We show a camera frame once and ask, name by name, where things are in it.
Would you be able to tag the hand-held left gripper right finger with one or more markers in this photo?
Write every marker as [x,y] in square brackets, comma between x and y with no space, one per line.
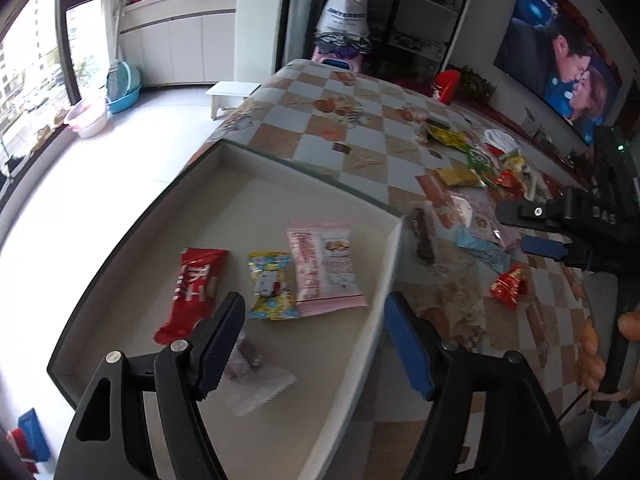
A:
[406,347]

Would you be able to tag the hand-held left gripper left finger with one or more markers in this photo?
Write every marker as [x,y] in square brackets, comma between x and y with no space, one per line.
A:
[222,340]

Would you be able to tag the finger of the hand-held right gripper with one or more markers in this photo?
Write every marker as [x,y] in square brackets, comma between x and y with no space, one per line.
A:
[530,214]
[542,247]

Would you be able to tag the clear wrapper brown snack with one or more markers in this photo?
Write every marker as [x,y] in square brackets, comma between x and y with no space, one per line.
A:
[255,375]

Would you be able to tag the white cardboard box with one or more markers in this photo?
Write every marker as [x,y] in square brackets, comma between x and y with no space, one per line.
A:
[300,200]

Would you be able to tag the person's right hand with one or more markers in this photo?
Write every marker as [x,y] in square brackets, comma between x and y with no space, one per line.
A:
[590,360]

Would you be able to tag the red shiny snack packet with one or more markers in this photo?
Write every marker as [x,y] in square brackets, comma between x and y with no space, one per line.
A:
[509,179]

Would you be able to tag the pale pink snack packet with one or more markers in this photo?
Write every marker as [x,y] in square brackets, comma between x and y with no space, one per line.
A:
[487,222]

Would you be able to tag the small red candy packet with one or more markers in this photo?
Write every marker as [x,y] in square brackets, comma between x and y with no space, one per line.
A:
[510,286]

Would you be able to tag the small yellow candy packet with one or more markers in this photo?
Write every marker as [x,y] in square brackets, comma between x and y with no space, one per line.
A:
[514,162]

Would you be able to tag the light blue snack packet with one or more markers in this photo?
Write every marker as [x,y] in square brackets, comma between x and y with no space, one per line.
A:
[481,249]

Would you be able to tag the white pink snack packet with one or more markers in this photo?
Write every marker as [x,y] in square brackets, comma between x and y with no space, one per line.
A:
[459,210]

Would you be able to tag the green snack packet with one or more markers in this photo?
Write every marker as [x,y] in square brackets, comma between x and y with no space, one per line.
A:
[480,162]

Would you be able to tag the yellow cartoon candy packet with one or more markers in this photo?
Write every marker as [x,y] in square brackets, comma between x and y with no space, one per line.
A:
[272,287]

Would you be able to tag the orange sausage snack packet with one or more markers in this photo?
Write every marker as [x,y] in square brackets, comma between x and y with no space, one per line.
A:
[432,189]

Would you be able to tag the dark chocolate bar packet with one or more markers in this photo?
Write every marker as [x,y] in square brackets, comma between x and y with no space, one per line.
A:
[424,237]

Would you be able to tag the yellow black snack packet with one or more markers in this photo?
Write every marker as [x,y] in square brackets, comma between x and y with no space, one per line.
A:
[445,136]

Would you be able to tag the red container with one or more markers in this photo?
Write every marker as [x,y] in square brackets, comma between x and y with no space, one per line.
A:
[446,86]

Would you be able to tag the checkered tablecloth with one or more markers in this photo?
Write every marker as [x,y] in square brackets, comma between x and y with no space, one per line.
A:
[360,125]

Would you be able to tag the small brown candy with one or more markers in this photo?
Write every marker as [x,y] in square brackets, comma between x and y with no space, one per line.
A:
[342,148]

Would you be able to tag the blue flat box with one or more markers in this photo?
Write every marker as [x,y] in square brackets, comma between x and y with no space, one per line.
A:
[34,432]

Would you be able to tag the dark glass cabinet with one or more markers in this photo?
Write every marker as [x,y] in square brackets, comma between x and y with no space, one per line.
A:
[425,15]

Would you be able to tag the pink plastic chair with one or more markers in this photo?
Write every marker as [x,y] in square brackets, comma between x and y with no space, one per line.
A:
[337,62]

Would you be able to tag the white low stool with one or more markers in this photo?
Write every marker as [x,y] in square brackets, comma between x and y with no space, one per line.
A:
[232,92]

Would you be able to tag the white pink basin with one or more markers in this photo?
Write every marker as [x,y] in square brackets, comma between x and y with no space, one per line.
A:
[87,117]

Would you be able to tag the blue plastic basin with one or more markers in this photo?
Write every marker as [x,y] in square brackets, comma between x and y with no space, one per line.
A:
[130,87]

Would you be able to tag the white plastic bag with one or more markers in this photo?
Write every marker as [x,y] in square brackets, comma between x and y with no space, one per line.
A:
[344,15]

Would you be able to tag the white low cabinet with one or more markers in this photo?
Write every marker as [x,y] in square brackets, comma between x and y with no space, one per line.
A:
[175,45]

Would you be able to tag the wall television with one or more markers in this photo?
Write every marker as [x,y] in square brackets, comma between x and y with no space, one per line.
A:
[555,45]

